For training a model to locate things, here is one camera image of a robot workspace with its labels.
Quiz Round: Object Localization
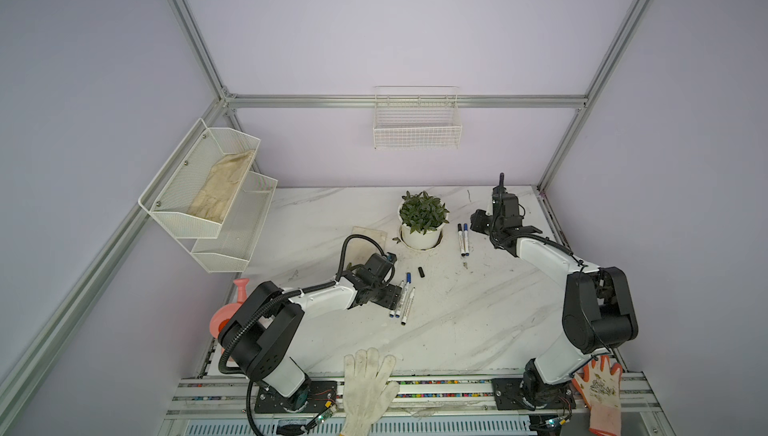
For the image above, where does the white marker pen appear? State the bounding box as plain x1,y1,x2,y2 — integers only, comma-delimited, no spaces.
457,223,466,257
400,287,416,325

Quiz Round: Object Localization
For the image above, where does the white wire basket back wall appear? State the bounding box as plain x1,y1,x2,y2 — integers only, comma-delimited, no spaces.
373,86,463,150

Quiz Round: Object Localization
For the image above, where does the potted green plant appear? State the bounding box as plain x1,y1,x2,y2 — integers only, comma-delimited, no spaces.
398,190,450,250

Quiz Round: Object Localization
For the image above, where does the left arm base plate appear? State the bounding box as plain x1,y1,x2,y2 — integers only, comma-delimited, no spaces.
253,380,338,414

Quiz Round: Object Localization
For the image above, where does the white work glove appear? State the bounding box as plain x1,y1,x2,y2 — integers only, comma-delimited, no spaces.
340,347,400,436

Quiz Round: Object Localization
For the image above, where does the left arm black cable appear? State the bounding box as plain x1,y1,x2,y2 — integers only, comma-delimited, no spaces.
334,233,388,284

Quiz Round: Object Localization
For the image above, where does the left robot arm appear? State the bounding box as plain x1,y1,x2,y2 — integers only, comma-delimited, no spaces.
217,252,402,399

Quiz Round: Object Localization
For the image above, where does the white mesh shelf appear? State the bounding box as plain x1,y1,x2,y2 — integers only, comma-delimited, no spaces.
138,120,260,239
191,171,278,273

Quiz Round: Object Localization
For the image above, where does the white marker blue tip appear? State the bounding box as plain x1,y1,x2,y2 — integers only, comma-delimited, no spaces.
389,281,406,318
395,272,412,318

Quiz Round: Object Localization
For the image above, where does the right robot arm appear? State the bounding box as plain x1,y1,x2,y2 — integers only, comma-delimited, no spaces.
470,175,639,409

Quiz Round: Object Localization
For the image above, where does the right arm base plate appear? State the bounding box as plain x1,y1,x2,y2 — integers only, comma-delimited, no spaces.
491,378,574,411

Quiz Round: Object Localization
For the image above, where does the orange white glove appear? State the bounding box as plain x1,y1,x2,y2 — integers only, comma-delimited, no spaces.
572,355,623,436

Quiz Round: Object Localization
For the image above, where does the lower white mesh shelf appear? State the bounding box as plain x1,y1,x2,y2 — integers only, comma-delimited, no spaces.
191,171,278,273

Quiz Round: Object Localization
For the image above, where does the white marker blue cap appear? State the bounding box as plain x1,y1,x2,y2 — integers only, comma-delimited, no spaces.
462,223,470,257

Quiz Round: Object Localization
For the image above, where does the upper white mesh shelf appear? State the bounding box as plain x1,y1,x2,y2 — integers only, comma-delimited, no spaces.
138,120,260,239

